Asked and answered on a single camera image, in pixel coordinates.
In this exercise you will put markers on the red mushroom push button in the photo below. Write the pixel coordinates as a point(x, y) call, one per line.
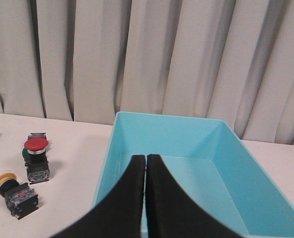
point(38, 168)

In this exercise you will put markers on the yellow push button lying sideways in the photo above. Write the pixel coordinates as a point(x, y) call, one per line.
point(20, 199)

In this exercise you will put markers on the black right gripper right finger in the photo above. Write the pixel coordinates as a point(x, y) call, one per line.
point(170, 211)

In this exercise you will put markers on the light blue plastic box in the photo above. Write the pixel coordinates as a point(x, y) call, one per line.
point(210, 163)

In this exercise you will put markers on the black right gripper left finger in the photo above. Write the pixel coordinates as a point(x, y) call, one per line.
point(119, 213)

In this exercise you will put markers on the white pleated curtain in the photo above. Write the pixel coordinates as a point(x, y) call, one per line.
point(86, 60)

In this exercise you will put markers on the green mushroom push button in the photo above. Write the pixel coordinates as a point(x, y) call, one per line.
point(24, 151)

